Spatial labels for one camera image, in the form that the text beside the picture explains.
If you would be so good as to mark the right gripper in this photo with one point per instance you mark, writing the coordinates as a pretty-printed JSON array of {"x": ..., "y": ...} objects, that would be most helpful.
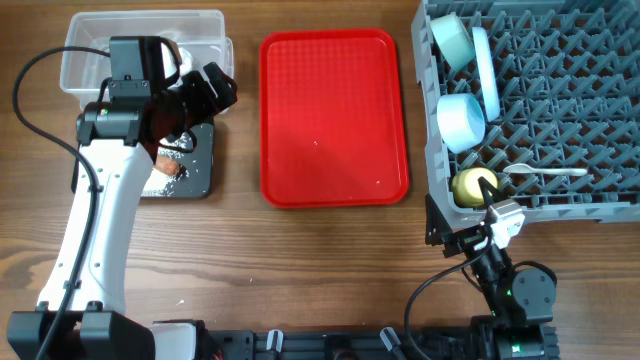
[{"x": 438, "y": 229}]

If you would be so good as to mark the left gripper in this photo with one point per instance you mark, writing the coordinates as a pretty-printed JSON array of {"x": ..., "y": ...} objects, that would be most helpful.
[{"x": 207, "y": 104}]

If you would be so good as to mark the yellow plastic cup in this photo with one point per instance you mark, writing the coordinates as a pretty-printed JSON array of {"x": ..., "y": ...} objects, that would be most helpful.
[{"x": 466, "y": 189}]

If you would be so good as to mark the white plastic spoon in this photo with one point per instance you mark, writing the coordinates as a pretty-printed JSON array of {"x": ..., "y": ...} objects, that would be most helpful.
[{"x": 523, "y": 168}]

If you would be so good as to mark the light blue bowl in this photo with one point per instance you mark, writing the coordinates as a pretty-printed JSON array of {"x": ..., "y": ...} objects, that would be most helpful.
[{"x": 460, "y": 121}]

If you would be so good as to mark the orange carrot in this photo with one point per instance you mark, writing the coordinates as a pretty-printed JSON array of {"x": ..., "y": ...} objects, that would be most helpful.
[{"x": 167, "y": 166}]

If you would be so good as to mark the white rice leftovers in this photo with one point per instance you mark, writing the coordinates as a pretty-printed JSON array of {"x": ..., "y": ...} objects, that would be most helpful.
[{"x": 189, "y": 183}]

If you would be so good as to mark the light blue plate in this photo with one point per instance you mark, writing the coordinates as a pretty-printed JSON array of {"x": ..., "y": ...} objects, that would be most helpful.
[{"x": 486, "y": 73}]

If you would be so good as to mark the green bowl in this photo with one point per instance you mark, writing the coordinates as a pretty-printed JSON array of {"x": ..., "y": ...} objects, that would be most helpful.
[{"x": 453, "y": 40}]

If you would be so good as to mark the white tissue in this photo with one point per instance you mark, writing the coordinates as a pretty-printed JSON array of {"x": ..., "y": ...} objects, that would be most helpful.
[{"x": 187, "y": 61}]

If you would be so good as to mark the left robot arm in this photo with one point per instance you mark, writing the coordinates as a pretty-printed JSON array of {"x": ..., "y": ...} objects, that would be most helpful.
[{"x": 80, "y": 311}]

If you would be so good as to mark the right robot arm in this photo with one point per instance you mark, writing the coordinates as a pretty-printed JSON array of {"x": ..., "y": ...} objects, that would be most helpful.
[{"x": 520, "y": 295}]

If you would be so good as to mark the grey dishwasher rack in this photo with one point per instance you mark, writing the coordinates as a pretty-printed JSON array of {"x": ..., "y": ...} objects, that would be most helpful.
[{"x": 567, "y": 74}]

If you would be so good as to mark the black plastic tray bin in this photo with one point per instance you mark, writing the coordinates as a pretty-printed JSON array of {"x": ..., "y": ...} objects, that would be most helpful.
[{"x": 129, "y": 172}]

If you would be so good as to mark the red serving tray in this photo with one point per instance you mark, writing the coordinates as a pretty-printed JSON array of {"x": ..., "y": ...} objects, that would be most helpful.
[{"x": 331, "y": 119}]

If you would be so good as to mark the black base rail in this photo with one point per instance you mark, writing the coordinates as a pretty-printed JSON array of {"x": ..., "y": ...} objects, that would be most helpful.
[{"x": 350, "y": 345}]

